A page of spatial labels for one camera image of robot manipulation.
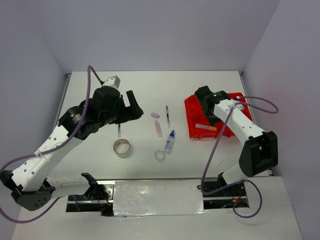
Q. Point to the pink highlighter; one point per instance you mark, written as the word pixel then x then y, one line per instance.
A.
pixel 158 129

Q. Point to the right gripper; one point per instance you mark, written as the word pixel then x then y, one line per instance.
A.
pixel 214 122

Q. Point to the purple highlighter cap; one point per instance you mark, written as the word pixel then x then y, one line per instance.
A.
pixel 155 115

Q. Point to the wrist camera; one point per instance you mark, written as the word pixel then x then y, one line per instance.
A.
pixel 239 103
pixel 113 81

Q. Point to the blue pen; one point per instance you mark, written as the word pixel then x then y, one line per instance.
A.
pixel 167 116
pixel 119 133

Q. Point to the red compartment tray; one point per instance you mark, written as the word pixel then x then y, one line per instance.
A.
pixel 195 115

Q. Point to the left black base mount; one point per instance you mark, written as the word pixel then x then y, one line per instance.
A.
pixel 100 193

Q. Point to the right blue pen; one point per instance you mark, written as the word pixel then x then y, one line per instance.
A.
pixel 167 116

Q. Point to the white foil panel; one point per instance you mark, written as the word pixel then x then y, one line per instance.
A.
pixel 157 198

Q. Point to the left blue pen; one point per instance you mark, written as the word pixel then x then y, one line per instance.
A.
pixel 119 133

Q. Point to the large tape roll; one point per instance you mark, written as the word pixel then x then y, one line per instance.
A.
pixel 122 148

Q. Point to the orange highlighter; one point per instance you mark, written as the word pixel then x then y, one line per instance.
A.
pixel 205 127

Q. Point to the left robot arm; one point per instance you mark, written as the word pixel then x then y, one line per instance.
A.
pixel 30 184

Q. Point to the small clear tape roll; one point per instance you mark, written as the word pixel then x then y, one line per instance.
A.
pixel 159 155

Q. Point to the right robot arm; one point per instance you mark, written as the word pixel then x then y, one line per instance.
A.
pixel 259 148

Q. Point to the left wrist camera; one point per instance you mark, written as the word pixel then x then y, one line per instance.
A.
pixel 113 81

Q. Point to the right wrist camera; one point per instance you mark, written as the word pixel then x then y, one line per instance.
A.
pixel 239 103

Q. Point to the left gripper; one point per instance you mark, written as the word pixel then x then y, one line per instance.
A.
pixel 132 112

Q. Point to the blue spray bottle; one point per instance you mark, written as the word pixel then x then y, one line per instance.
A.
pixel 169 143

